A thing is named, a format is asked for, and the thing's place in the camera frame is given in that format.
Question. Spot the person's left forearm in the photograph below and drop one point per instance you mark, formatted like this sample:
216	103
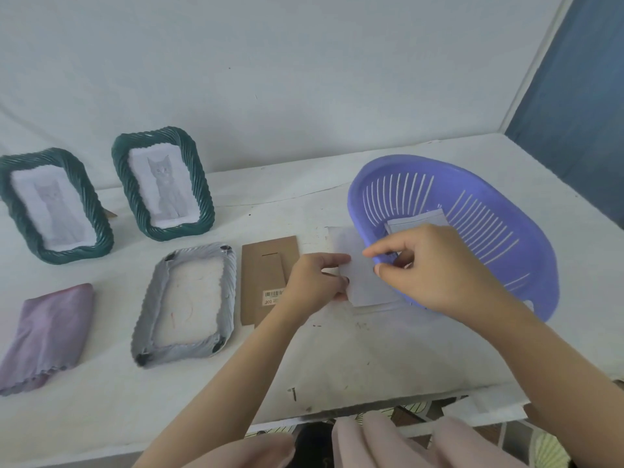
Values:
219	394

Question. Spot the blue door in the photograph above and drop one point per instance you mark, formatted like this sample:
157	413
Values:
585	92

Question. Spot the purple plastic basket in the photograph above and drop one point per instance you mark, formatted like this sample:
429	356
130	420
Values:
541	268

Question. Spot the purple cleaning cloth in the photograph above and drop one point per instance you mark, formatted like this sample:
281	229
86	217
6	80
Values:
49	331

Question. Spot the person's right forearm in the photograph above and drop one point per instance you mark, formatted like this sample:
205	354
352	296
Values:
570	385

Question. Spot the white photo paper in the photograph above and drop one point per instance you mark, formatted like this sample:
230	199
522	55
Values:
419	221

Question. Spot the person's right hand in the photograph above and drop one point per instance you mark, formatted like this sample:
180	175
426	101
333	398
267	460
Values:
448	277

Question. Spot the brown cardboard backing board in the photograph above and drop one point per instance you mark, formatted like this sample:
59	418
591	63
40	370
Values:
263	268

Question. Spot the person's left hand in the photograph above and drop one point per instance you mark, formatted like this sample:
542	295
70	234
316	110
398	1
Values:
307	287

